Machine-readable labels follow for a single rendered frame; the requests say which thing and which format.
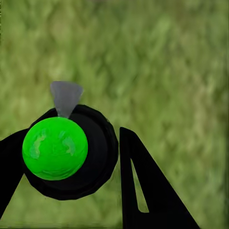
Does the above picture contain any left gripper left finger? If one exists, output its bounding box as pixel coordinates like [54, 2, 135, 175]
[0, 129, 29, 218]

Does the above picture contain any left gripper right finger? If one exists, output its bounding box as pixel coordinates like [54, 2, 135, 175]
[119, 127, 200, 229]

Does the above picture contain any pesticide atomizer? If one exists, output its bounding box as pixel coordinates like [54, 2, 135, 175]
[21, 81, 119, 201]

